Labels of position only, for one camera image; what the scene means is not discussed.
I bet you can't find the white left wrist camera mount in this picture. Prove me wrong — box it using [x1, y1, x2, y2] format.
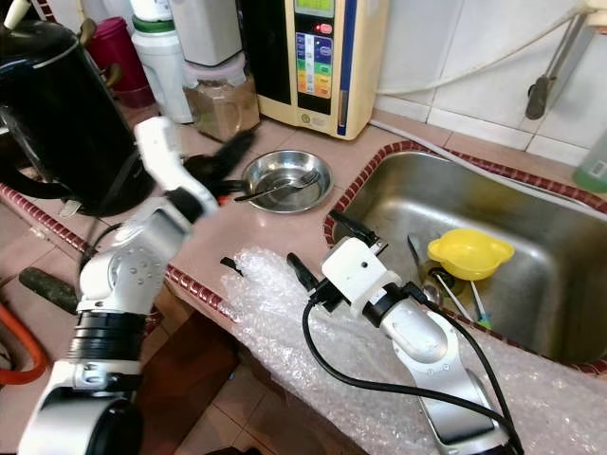
[135, 116, 217, 221]

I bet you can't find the dark green oblong block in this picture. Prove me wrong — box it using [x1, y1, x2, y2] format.
[17, 267, 79, 314]

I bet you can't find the stainless steel plate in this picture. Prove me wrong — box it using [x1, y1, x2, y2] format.
[240, 150, 335, 214]

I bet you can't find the white utensil handle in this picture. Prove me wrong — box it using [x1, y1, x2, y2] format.
[5, 0, 31, 29]

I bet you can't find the cream water ionizer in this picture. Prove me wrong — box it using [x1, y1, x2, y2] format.
[237, 0, 392, 141]

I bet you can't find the white bottle green cap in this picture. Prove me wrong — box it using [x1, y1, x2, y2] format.
[128, 0, 193, 124]

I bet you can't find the magenta plastic container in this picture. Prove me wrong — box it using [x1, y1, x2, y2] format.
[90, 17, 153, 110]

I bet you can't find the grey metal faucet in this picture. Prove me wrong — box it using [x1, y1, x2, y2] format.
[524, 14, 591, 121]

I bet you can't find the white utensil green tip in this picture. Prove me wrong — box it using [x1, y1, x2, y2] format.
[468, 280, 494, 331]

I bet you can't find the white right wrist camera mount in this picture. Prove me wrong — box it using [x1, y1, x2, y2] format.
[321, 237, 401, 319]

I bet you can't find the black electric kettle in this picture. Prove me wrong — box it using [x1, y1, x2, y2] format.
[0, 19, 153, 217]

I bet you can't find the grey plastic container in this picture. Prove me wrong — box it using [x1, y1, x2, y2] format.
[171, 0, 243, 67]

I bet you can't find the white flexible hose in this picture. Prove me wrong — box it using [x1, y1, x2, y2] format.
[375, 5, 607, 98]

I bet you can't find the white plastic utensil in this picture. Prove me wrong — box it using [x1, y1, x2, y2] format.
[432, 270, 470, 323]

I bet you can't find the stainless steel sink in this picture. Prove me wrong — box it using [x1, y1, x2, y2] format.
[327, 152, 607, 366]

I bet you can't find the clear jar brown powder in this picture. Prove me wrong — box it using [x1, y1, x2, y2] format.
[182, 55, 259, 143]

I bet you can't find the clear bubble wrap sheet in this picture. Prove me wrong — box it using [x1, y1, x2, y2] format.
[220, 248, 607, 455]

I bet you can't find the yellow plastic bowl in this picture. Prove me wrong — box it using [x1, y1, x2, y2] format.
[427, 227, 515, 282]

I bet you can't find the metal fork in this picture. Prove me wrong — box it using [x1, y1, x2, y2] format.
[235, 171, 319, 205]

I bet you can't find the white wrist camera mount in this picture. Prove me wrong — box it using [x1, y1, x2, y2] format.
[321, 237, 401, 319]
[135, 116, 217, 221]

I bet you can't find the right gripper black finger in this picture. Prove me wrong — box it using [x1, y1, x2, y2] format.
[330, 210, 380, 249]
[285, 253, 319, 293]

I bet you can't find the green translucent bottle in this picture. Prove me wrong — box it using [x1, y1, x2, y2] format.
[572, 128, 607, 195]

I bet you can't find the orange rubber hose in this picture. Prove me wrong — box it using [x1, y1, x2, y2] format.
[0, 301, 48, 387]

